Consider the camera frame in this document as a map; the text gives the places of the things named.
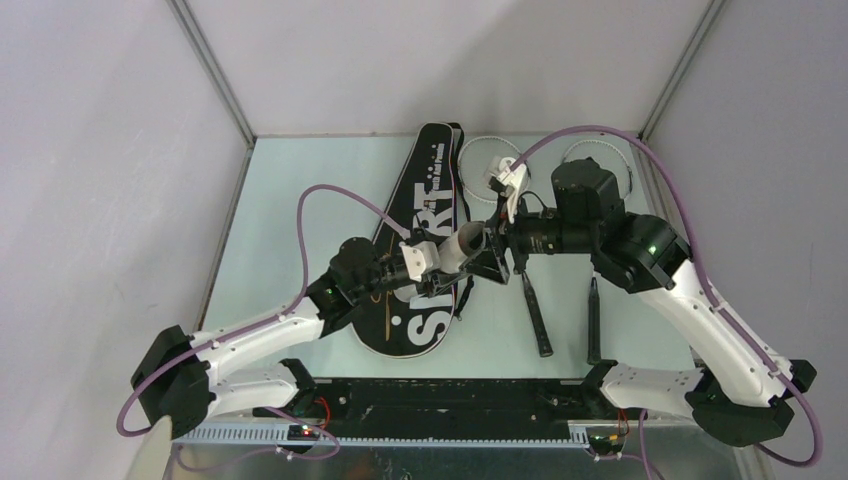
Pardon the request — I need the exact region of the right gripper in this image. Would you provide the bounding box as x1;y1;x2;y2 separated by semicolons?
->
458;190;596;283

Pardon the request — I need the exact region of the white shuttlecock tube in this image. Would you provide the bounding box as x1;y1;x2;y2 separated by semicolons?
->
436;221;486;275

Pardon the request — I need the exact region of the white racket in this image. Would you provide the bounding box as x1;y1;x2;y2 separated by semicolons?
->
458;135;554;358
563;138;634;366

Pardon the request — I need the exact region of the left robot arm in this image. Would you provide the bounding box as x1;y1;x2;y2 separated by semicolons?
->
127;233;486;439

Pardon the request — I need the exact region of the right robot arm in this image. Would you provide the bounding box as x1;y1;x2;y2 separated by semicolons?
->
470;157;816;447

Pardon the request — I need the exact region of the black racket bag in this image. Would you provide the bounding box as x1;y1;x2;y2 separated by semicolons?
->
353;122;464;359

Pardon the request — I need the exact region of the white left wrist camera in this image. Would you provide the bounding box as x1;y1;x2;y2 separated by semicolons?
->
399;241;441;282

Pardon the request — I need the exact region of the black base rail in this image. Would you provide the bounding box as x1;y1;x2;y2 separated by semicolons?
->
285;378;639;441

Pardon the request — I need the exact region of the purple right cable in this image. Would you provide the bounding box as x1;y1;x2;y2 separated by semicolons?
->
510;125;825;480

